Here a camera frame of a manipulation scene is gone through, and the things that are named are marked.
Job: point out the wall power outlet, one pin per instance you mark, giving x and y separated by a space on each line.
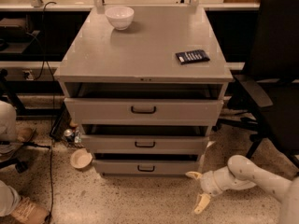
28 75

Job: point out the tan sneaker far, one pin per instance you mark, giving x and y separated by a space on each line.
25 134

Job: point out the grey drawer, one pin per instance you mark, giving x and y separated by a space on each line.
137 144
145 167
144 111

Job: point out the drink can on floor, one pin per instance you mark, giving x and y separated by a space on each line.
69 135

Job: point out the light trouser leg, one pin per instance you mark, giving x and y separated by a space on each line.
8 131

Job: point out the grey bottom drawer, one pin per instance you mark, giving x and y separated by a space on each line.
145 167

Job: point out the grey top drawer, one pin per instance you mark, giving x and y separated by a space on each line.
144 111

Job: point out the white bowl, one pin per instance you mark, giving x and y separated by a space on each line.
120 17

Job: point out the grey middle drawer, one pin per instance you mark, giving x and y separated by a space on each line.
137 144

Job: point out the tan sneaker near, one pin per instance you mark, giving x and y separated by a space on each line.
28 212

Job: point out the small bowl on floor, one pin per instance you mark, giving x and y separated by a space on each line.
81 158

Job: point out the tan sneaker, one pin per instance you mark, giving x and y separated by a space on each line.
28 212
25 134

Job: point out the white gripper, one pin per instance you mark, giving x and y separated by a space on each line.
209 183

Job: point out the black office chair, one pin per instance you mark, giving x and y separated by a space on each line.
267 86

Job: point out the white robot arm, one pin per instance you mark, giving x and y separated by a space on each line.
241 173

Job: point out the grey drawer cabinet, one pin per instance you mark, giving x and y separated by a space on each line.
140 63

